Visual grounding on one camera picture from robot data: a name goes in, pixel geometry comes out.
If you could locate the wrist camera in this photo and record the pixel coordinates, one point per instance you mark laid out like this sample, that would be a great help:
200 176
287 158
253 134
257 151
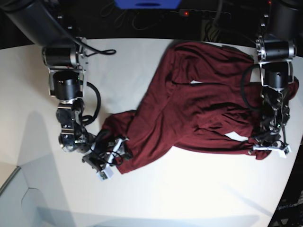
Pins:
283 152
105 174

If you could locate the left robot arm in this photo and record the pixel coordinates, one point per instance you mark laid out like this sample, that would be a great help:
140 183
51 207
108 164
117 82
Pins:
276 50

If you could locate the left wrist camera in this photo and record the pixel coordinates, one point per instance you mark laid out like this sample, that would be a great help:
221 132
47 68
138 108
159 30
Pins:
283 152

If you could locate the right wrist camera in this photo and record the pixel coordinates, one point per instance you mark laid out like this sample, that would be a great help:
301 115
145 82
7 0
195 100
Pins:
105 174

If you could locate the black power strip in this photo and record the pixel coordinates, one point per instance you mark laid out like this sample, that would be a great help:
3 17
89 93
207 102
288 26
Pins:
203 14

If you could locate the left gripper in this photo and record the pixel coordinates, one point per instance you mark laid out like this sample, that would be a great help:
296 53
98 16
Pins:
268 141

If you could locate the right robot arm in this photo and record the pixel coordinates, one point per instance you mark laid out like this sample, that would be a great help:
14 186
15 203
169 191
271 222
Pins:
65 56

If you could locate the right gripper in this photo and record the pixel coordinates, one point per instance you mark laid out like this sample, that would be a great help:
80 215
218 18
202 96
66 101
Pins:
107 152

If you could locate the blue box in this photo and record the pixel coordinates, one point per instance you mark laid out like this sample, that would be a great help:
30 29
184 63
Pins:
147 4

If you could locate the dark red t-shirt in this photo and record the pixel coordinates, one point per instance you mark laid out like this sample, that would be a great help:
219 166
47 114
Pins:
193 102

